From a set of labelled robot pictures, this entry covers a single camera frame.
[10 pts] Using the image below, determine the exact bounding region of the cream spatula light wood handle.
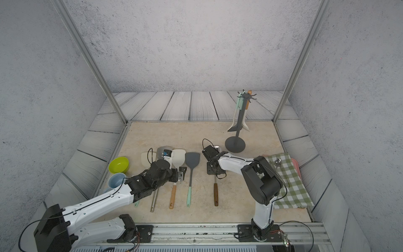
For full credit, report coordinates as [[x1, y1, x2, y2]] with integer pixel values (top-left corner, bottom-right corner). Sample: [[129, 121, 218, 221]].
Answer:
[[169, 149, 186, 210]]

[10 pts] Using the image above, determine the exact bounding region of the grey spatula mint handle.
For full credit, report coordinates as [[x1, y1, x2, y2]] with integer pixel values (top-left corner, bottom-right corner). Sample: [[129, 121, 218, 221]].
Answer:
[[185, 152, 200, 208]]

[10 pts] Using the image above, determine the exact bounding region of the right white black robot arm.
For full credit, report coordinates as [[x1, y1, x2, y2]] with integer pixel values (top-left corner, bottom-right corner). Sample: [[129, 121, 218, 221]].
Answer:
[[202, 145, 284, 241]]

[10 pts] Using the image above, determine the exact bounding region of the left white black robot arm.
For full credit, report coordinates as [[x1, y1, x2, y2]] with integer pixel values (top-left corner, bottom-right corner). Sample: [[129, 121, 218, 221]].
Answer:
[[34, 160, 186, 252]]

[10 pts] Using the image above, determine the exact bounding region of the grey utensil rack stand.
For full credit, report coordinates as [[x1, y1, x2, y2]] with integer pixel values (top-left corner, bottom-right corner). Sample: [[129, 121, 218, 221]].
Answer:
[[225, 91, 255, 153]]

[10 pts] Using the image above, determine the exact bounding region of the lime green bowl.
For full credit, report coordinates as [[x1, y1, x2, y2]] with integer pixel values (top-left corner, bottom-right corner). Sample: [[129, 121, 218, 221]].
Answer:
[[108, 156, 129, 174]]

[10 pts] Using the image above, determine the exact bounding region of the light blue mug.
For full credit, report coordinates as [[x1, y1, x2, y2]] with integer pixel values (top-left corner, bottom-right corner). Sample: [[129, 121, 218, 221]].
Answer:
[[108, 173, 127, 189]]

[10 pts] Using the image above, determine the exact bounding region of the metal spoon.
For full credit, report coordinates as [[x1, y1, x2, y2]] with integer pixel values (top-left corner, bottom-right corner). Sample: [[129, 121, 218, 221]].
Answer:
[[275, 159, 281, 168]]

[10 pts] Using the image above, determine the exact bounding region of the pink plate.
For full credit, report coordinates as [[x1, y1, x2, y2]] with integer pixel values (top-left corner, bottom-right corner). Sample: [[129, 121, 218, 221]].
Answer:
[[291, 158, 302, 179]]

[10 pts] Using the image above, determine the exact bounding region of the green checkered cloth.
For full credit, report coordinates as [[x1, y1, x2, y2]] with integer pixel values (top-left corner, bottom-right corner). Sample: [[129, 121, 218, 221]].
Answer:
[[265, 153, 314, 209]]

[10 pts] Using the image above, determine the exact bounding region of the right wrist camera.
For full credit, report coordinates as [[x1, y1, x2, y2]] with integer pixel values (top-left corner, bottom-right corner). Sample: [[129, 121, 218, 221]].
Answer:
[[202, 145, 219, 162]]

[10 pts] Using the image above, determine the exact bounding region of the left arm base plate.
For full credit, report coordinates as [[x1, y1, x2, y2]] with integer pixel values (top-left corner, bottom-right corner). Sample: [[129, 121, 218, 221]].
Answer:
[[107, 225, 154, 243]]

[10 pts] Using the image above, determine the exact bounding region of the cream utensil mint handle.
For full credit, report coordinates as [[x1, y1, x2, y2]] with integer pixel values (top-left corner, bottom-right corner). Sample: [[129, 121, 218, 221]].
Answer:
[[227, 91, 250, 132]]

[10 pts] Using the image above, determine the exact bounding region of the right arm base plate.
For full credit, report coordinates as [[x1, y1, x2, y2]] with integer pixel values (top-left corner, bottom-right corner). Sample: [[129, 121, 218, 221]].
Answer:
[[234, 224, 284, 243]]

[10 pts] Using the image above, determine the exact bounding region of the utensil light wood handle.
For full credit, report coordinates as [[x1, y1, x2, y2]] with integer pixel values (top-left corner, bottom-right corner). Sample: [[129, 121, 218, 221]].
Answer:
[[246, 90, 253, 110]]

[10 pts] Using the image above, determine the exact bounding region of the aluminium mounting rail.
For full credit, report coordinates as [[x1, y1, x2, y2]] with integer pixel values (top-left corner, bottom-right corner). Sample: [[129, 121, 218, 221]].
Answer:
[[56, 222, 334, 252]]

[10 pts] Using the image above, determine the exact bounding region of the left aluminium frame post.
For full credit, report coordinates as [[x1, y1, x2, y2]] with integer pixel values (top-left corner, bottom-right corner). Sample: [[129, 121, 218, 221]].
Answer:
[[51, 0, 128, 126]]

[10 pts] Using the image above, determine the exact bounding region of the aluminium frame post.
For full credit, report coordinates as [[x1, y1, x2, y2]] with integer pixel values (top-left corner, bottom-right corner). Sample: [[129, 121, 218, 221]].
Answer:
[[272, 0, 331, 124], [51, 0, 128, 126]]

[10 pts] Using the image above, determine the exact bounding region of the right aluminium frame post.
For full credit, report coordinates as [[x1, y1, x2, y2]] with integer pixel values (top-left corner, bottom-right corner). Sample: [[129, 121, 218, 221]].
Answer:
[[272, 0, 331, 124]]

